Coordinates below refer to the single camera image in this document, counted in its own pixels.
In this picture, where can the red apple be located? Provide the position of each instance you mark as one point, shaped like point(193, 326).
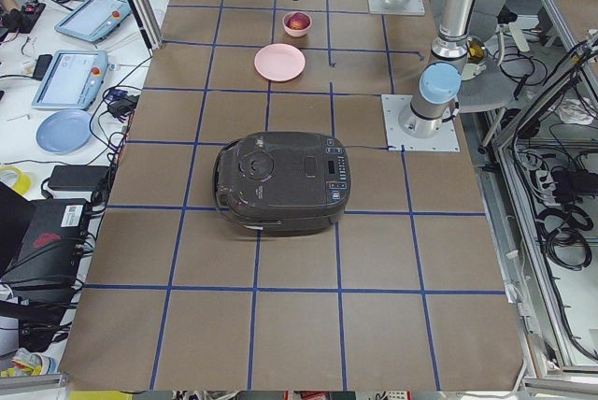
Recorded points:
point(298, 22)

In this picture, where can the pink bowl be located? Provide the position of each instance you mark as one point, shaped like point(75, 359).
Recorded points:
point(289, 31)

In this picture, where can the pink plate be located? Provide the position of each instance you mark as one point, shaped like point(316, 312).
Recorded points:
point(279, 62)

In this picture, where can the blue plate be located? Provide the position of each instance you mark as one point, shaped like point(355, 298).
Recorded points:
point(64, 131)

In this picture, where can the blue teach pendant far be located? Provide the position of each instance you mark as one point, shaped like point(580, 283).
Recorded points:
point(94, 19)

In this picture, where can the blue teach pendant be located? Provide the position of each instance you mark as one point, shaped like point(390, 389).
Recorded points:
point(94, 19)
point(73, 80)

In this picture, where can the black rice cooker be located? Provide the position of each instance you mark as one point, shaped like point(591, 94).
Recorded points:
point(282, 182)

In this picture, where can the blue teach pendant near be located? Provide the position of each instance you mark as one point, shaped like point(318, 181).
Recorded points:
point(73, 80)

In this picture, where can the black power brick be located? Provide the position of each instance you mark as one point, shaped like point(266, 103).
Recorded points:
point(77, 178)

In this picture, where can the yellow tape roll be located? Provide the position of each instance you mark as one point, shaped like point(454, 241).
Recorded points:
point(15, 179)

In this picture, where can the black computer box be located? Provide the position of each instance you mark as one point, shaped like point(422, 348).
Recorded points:
point(42, 241)

